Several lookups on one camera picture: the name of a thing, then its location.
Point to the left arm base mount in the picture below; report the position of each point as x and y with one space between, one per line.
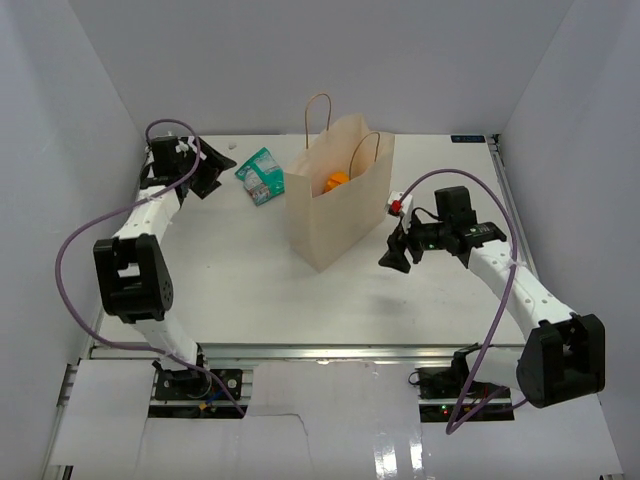
193 395

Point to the right XDOF label sticker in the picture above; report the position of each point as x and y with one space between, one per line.
468 139

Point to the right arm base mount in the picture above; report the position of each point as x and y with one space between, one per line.
438 392

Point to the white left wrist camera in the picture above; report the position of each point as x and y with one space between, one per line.
182 147

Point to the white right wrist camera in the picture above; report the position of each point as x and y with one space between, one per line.
400 206

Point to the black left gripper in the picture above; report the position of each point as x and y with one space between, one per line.
212 166

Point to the beige paper bag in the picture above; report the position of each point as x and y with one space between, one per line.
321 227

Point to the aluminium front frame rail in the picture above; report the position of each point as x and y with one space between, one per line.
217 353

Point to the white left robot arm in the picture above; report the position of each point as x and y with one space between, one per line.
134 280

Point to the orange gummy snack bag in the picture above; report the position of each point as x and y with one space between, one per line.
335 180

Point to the teal snack packet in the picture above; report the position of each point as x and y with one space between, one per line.
262 177

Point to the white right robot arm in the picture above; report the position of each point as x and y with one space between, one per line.
564 353

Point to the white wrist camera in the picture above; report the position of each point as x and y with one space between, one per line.
182 147
400 206

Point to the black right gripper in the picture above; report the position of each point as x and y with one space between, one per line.
395 259

